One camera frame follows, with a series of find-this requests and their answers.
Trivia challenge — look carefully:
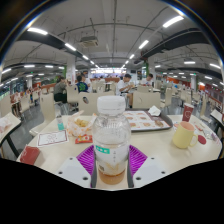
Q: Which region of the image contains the ceiling air conditioner unit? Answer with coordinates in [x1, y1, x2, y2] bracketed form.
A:
[79, 35, 100, 48]

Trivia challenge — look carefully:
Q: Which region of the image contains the clear plastic tea bottle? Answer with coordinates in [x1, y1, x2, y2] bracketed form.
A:
[92, 95, 132, 186]

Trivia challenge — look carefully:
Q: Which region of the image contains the red cardboard box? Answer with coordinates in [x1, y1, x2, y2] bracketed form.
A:
[19, 144, 41, 166]

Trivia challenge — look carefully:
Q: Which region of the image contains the red paper cup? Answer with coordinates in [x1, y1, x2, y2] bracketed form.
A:
[181, 102, 195, 123]

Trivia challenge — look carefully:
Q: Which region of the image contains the yellow mug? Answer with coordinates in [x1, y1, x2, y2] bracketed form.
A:
[172, 120, 199, 150]

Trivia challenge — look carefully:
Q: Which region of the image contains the white crumpled napkin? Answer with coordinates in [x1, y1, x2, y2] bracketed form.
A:
[147, 105, 162, 117]

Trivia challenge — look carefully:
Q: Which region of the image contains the white printed card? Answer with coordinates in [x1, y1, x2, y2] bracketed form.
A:
[36, 129, 70, 148]

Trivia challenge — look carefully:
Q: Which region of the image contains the colourful printed leaflet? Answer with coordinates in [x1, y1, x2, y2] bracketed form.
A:
[191, 121, 214, 138]

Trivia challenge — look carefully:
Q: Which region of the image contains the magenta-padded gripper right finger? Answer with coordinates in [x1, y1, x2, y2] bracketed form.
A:
[127, 144, 168, 189]

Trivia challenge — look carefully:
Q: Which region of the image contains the flat round red coaster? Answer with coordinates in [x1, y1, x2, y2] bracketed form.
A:
[197, 134, 208, 145]

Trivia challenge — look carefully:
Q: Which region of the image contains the beige side table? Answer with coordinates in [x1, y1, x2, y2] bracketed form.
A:
[0, 112, 22, 158]
[209, 109, 224, 134]

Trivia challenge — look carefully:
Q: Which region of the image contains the ceiling light group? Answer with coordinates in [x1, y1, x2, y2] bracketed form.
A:
[0, 14, 224, 84]

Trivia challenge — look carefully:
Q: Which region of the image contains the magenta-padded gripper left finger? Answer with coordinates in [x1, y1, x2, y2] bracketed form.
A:
[54, 144, 98, 190]

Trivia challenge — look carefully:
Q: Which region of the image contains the beige chair with hole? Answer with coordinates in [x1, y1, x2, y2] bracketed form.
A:
[78, 91, 116, 116]
[132, 91, 161, 111]

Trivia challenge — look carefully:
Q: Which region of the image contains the dark food tray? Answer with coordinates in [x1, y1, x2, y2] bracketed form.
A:
[123, 108, 174, 133]

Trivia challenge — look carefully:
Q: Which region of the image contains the beige chair group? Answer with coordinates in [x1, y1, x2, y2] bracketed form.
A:
[0, 78, 223, 118]

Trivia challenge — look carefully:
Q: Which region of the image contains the small red sauce packet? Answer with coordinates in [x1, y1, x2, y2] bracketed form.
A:
[74, 133, 94, 145]

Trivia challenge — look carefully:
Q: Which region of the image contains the person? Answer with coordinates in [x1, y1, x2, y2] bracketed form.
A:
[141, 73, 155, 87]
[115, 73, 134, 96]
[53, 75, 69, 103]
[83, 73, 93, 88]
[75, 74, 89, 93]

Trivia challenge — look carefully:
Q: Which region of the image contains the small teal sanitizer bottle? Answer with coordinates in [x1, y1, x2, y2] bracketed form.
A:
[55, 114, 65, 131]

